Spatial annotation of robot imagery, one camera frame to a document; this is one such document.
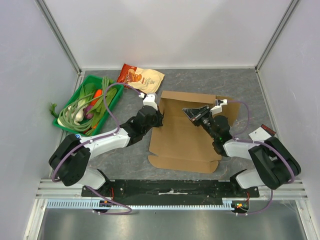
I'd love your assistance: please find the brown cardboard box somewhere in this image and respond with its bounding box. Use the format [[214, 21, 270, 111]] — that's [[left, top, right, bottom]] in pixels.
[[148, 90, 224, 174]]

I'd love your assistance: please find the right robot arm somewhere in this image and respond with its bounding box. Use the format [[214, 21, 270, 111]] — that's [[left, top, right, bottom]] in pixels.
[[182, 105, 301, 197]]

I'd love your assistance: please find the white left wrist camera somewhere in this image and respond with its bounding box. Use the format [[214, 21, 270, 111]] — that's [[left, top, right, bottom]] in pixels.
[[138, 92, 158, 111]]

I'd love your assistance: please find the green long beans bundle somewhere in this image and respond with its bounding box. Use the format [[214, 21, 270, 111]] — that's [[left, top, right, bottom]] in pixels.
[[57, 76, 117, 136]]

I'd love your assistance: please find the aluminium corner post left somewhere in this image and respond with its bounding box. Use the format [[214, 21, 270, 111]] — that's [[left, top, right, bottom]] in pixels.
[[35, 0, 82, 75]]

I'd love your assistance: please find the dark red small packet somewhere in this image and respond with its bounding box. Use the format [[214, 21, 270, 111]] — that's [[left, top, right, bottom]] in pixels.
[[260, 124, 276, 137]]

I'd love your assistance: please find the purple radish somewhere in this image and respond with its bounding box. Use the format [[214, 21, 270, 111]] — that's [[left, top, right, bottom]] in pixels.
[[83, 105, 94, 120]]

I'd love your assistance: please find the blue slotted cable duct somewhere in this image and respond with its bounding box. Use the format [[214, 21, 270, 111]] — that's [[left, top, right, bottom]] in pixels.
[[46, 198, 235, 211]]

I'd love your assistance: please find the white paper tag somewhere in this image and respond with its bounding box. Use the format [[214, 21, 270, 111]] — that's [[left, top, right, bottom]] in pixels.
[[248, 127, 271, 142]]

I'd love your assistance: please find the bok choy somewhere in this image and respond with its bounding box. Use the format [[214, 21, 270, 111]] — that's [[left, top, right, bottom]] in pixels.
[[57, 83, 97, 127]]

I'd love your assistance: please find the aluminium corner post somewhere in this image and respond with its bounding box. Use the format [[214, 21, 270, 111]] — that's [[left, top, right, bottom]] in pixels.
[[254, 0, 300, 73], [35, 0, 82, 75]]

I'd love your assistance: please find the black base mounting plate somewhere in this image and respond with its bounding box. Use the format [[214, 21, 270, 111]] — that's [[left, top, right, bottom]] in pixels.
[[96, 179, 260, 200]]

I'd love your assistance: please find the cassava chips snack bag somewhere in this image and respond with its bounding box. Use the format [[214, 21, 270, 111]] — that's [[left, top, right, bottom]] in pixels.
[[117, 64, 165, 94]]

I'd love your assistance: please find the aluminium corner post right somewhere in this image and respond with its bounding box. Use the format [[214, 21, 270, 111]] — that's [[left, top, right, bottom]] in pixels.
[[254, 0, 300, 73]]

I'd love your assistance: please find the orange carrot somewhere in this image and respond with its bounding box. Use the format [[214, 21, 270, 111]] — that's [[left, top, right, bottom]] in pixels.
[[89, 89, 103, 106]]

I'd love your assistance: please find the green leafy vegetable outside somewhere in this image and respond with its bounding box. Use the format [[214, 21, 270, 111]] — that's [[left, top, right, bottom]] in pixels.
[[49, 102, 59, 119]]

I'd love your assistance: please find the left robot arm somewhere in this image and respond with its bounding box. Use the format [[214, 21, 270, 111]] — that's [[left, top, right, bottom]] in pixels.
[[48, 105, 164, 197]]

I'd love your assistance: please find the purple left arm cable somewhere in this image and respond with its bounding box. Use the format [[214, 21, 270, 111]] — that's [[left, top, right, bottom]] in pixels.
[[51, 82, 146, 183]]

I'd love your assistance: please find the green plastic basket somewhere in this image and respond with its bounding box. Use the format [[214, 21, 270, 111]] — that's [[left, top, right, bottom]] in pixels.
[[49, 75, 124, 137]]

